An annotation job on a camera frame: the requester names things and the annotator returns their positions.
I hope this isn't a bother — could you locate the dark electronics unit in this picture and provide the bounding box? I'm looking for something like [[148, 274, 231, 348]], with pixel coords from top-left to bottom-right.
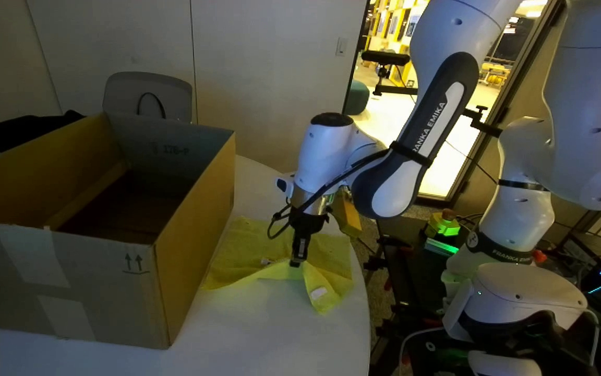
[[550, 232, 601, 309]]

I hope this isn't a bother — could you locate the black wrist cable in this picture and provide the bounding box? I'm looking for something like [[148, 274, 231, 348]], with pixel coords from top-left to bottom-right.
[[266, 147, 392, 243]]

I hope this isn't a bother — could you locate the black background stand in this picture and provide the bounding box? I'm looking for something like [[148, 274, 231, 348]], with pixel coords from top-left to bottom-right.
[[360, 48, 422, 98]]

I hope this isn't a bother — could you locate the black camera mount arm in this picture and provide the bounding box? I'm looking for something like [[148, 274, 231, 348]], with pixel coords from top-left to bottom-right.
[[462, 103, 505, 139]]

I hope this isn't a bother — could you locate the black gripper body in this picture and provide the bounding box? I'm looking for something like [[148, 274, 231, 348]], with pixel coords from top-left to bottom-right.
[[288, 207, 330, 239]]

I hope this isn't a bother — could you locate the black fabric bundle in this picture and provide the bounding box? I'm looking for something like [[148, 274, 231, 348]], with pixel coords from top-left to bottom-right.
[[0, 108, 85, 154]]

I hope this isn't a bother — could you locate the yellow green cloth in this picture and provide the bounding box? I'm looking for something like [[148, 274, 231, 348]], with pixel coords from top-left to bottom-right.
[[203, 216, 358, 317]]

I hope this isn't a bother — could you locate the open cardboard box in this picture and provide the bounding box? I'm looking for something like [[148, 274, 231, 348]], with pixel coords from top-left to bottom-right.
[[0, 110, 239, 352]]

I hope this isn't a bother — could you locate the dark green round stool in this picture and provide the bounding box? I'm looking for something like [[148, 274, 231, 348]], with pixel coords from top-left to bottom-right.
[[343, 79, 372, 118]]

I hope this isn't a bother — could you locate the green lit control box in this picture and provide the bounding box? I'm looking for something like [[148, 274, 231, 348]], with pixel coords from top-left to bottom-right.
[[424, 213, 464, 259]]

